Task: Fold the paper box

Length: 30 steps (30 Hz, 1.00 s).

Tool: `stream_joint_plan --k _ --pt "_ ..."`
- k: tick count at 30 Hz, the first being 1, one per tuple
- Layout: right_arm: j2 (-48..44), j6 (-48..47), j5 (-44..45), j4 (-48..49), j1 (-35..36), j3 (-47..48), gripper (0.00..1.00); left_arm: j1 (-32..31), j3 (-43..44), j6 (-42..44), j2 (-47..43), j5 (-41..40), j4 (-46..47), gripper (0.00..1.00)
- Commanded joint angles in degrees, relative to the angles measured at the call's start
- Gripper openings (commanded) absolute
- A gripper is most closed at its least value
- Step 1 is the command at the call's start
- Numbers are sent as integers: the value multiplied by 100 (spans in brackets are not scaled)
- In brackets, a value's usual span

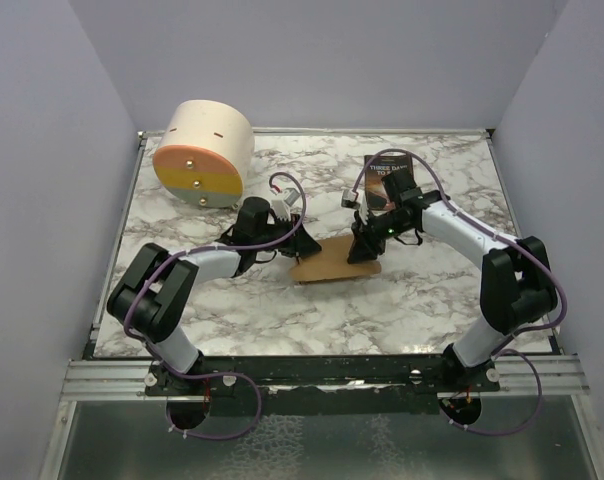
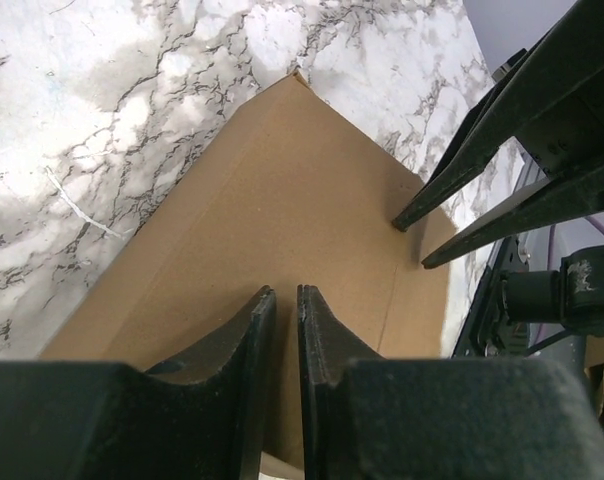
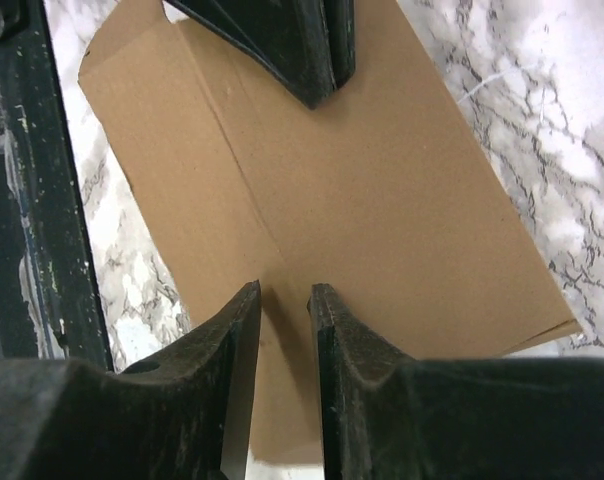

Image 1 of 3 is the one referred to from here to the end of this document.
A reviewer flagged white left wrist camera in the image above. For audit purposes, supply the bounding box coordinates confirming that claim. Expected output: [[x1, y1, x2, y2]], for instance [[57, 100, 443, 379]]
[[270, 187, 301, 221]]

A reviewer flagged cream cylindrical container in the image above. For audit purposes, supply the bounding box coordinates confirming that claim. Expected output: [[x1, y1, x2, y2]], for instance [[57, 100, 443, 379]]
[[152, 100, 255, 208]]

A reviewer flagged dark book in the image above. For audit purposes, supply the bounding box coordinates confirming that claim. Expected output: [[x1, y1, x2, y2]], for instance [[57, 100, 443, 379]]
[[364, 153, 413, 211]]

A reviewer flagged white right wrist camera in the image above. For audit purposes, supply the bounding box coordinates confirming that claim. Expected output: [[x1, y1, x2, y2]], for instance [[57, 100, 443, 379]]
[[341, 189, 370, 224]]

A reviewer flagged aluminium frame rail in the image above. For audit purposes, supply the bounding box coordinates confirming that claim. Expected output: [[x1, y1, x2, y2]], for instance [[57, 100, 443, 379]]
[[61, 360, 151, 402]]

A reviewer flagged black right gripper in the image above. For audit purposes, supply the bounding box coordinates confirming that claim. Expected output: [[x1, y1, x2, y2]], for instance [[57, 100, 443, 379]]
[[347, 209, 412, 264]]

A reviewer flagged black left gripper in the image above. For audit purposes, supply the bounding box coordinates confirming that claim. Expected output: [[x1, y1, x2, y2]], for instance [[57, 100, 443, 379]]
[[254, 213, 322, 258]]

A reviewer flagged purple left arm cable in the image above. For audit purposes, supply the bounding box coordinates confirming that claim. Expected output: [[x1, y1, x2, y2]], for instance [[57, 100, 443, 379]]
[[123, 172, 308, 441]]

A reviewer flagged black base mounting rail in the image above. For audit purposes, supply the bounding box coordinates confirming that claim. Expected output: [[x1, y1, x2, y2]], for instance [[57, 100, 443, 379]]
[[81, 344, 503, 416]]

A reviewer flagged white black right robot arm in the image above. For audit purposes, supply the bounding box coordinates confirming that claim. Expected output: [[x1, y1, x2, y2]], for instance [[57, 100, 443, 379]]
[[341, 169, 558, 391]]

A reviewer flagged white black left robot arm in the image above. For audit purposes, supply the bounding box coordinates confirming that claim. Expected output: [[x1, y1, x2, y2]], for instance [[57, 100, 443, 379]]
[[106, 197, 322, 395]]

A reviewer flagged brown cardboard box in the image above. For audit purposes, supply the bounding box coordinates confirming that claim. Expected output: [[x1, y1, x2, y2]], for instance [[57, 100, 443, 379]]
[[289, 234, 382, 283]]

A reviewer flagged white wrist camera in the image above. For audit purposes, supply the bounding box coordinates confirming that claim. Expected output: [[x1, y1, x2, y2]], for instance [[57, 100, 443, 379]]
[[270, 187, 301, 221], [341, 189, 370, 224]]

